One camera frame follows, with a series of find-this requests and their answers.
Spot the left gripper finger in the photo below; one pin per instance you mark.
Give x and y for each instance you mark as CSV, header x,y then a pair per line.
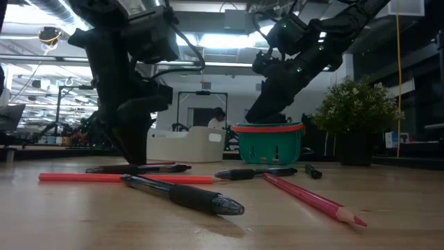
x,y
137,142
111,133

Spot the thin red pencil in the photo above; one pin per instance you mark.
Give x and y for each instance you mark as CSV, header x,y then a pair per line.
x,y
312,198
163,163

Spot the black retractable pen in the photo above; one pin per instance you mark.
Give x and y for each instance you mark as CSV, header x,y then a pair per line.
x,y
163,168
314,172
194,198
243,174

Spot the orange pencil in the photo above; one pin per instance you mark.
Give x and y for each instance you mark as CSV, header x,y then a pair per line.
x,y
79,177

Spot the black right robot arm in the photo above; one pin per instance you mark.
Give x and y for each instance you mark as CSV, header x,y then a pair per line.
x,y
329,31

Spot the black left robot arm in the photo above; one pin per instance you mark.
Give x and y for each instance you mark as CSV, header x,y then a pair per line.
x,y
104,52

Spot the white plastic bin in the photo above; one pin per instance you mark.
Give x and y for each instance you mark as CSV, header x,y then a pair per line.
x,y
187,146

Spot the teal basket with orange rim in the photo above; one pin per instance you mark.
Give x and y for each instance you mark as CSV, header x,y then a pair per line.
x,y
295,146

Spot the long ceiling light bar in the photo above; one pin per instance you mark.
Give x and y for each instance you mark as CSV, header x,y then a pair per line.
x,y
225,65

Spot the person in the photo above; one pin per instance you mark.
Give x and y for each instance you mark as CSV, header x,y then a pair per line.
x,y
218,121

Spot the potted green plant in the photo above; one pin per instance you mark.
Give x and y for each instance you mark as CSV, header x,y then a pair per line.
x,y
354,104

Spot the dark computer monitor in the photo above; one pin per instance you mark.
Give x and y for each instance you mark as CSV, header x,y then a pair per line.
x,y
10,116

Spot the white and blue box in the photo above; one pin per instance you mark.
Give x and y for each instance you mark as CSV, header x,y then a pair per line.
x,y
392,139

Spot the white ceiling unit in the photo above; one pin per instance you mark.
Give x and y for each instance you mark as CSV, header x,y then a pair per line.
x,y
409,7

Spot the black background rig frame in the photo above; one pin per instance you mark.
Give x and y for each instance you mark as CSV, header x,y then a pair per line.
x,y
203,92
58,104

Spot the black aluminium table frame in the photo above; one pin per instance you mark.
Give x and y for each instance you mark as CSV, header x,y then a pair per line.
x,y
52,154

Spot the silver ceiling duct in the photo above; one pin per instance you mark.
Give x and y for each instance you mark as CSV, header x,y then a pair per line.
x,y
55,8

